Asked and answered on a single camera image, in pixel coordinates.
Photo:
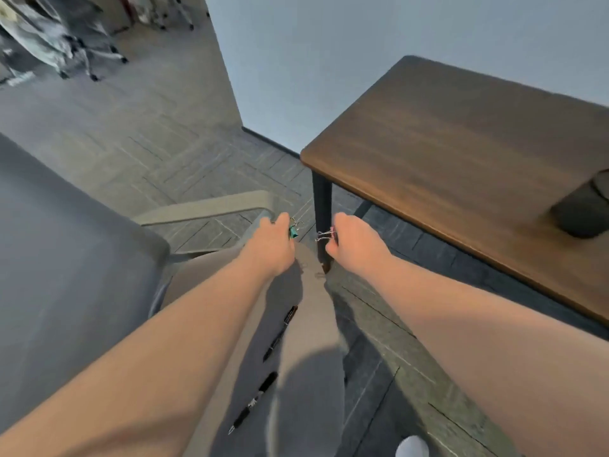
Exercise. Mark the brown wooden table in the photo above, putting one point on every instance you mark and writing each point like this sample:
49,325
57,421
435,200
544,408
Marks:
456,161

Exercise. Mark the person's right hand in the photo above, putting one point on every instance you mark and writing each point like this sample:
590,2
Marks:
354,247

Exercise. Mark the person's left hand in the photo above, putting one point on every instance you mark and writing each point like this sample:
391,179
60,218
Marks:
269,249

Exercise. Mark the black table leg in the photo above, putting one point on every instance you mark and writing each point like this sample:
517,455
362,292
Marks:
322,204

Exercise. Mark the person's left forearm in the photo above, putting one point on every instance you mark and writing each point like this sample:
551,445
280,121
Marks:
157,356

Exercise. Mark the black pen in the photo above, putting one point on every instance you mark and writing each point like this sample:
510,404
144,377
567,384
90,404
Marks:
254,402
280,333

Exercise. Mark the teal binder clip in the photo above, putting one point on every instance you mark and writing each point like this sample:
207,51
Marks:
294,230

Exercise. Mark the pink binder clip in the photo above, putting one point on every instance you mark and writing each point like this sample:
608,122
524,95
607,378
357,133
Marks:
327,234

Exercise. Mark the group of office chairs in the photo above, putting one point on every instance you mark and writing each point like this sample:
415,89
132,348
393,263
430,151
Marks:
52,37

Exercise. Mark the beige chair armrest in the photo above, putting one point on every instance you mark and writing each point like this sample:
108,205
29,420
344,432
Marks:
214,209

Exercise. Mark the person's right fingers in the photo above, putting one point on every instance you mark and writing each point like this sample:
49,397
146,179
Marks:
340,226

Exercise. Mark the person's left fingers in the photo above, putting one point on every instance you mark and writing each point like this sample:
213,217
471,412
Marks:
283,222

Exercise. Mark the black round container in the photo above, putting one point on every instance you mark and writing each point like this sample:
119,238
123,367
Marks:
583,209

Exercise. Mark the person's right forearm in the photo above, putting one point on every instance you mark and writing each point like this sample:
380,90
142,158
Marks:
485,342

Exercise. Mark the person's white shoe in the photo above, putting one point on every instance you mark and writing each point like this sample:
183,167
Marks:
412,447

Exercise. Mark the grey upholstered chair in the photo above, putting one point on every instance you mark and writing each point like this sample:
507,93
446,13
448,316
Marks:
62,280

